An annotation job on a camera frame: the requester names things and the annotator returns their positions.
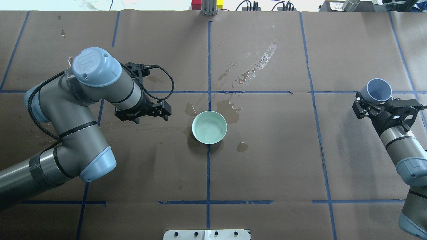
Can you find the red block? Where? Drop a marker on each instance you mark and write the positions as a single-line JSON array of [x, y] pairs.
[[196, 4]]

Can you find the silver metal can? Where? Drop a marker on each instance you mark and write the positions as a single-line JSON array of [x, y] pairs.
[[350, 5]]

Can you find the yellow block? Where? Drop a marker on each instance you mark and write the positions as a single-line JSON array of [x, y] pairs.
[[220, 4]]

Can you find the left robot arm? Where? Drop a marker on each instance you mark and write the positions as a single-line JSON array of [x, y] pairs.
[[60, 107]]

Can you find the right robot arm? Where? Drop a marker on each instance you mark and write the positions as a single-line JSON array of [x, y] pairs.
[[410, 161]]

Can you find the light blue cup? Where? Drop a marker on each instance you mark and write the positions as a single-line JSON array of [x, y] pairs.
[[376, 91]]

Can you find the mint green bowl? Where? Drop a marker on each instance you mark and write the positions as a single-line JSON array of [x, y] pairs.
[[209, 127]]

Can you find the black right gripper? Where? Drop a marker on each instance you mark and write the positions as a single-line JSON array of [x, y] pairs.
[[381, 121]]

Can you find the aluminium frame post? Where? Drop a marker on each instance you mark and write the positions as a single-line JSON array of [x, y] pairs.
[[209, 8]]

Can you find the white mounting plate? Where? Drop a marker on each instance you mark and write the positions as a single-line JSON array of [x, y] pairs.
[[207, 234]]

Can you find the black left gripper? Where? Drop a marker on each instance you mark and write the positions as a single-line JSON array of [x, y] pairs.
[[142, 109]]

